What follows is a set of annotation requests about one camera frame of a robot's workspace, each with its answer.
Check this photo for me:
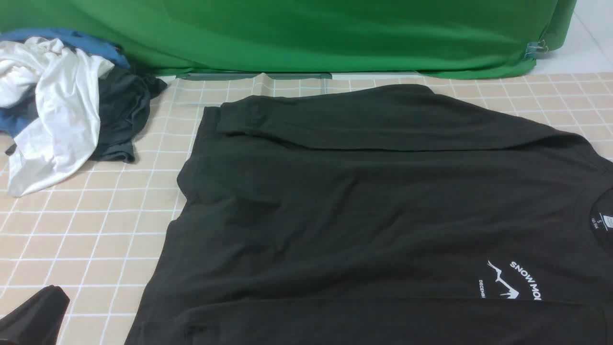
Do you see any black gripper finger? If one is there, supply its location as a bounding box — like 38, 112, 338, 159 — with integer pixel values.
0, 285, 70, 345

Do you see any dark gray long-sleeve shirt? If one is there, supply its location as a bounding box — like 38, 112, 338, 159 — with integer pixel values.
125, 85, 613, 345

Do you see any white crumpled shirt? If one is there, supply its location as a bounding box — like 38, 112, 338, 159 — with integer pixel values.
1, 37, 114, 198

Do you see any beige checkered tablecloth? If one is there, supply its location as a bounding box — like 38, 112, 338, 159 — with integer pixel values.
0, 72, 613, 345

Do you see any blue crumpled garment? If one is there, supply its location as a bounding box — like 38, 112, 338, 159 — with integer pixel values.
0, 28, 131, 137

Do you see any dark teal crumpled garment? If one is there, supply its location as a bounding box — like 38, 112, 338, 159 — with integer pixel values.
5, 66, 168, 163

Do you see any green backdrop cloth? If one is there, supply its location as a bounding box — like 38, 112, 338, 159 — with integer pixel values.
1, 0, 576, 80

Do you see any metal binder clip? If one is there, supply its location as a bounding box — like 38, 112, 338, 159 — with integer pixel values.
523, 39, 550, 60

